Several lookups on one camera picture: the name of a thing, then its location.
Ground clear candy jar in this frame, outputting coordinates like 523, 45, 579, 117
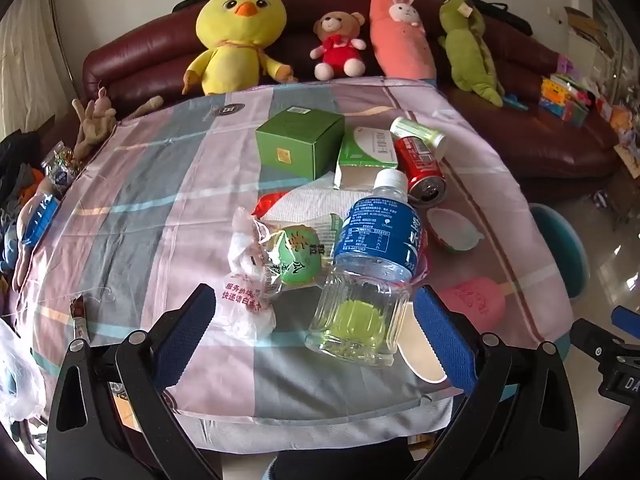
41, 142, 81, 196

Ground green white carton box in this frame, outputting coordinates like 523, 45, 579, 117
333, 126, 401, 191

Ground long black bag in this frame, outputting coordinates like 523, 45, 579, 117
434, 0, 533, 36

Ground pile of clothes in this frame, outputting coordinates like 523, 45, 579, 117
0, 130, 51, 281

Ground green round snack packet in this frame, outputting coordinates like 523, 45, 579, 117
260, 215, 346, 291

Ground white paper napkin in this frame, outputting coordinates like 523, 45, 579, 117
265, 175, 361, 233

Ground pink carrot rabbit plush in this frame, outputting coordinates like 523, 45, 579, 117
369, 0, 437, 81

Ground red soda can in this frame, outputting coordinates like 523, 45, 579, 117
393, 136, 447, 209

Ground yellow chick plush toy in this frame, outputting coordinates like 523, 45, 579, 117
181, 0, 299, 97

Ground teal round stool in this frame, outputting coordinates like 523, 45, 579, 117
530, 203, 590, 301

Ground cardboard boxes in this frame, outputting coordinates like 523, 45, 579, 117
562, 6, 616, 61

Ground pink popsicle toy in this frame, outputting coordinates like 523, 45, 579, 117
440, 277, 523, 333

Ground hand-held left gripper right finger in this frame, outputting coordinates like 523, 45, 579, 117
412, 284, 583, 480

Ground small green white bottle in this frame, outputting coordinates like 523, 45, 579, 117
390, 116, 447, 158

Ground white plastic bag red print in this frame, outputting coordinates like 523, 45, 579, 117
215, 208, 278, 343

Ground blue label plastic bottle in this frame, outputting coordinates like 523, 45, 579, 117
20, 192, 61, 246

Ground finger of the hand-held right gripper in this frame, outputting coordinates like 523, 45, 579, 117
611, 305, 640, 329
570, 317, 626, 363

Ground brown snack wrapper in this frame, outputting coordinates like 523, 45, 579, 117
70, 297, 88, 341

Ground yellow-green round lid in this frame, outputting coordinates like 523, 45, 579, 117
332, 297, 391, 351

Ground green dinosaur plush toy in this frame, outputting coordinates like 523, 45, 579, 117
438, 0, 506, 108

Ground plaid pink grey cloth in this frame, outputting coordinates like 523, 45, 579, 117
12, 76, 573, 453

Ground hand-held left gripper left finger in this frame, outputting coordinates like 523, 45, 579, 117
46, 283, 221, 480

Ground brown teddy bear red outfit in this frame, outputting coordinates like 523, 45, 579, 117
309, 11, 368, 81

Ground clear plastic bag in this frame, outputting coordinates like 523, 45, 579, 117
0, 317, 46, 421

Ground colourful toy box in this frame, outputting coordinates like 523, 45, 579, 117
539, 74, 593, 128

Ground clear water bottle blue label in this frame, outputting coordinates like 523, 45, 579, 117
304, 168, 426, 367

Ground white red-rimmed lid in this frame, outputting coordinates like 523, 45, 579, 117
398, 305, 448, 383
426, 208, 485, 253

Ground brown deer plush toy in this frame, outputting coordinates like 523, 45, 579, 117
71, 86, 166, 161

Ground dark red leather sofa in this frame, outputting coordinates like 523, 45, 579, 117
81, 0, 623, 181

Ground green cardboard box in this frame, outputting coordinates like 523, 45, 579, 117
255, 106, 346, 181

